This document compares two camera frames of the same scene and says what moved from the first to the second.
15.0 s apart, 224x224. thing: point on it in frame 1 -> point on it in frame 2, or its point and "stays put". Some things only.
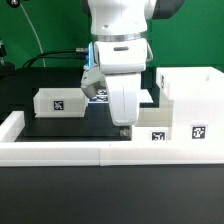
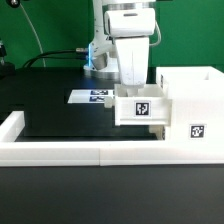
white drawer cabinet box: (198, 102) stays put
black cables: (45, 55) stays put
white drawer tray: (60, 102) -> (149, 107)
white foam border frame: (98, 153) stays put
